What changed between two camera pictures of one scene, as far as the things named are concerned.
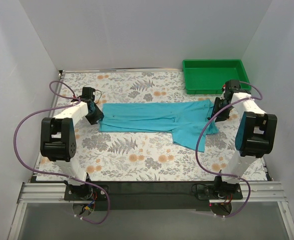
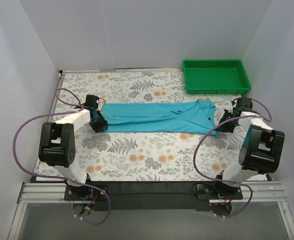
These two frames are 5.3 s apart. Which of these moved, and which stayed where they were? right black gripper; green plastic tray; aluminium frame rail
Moved: right black gripper
Stayed: green plastic tray; aluminium frame rail
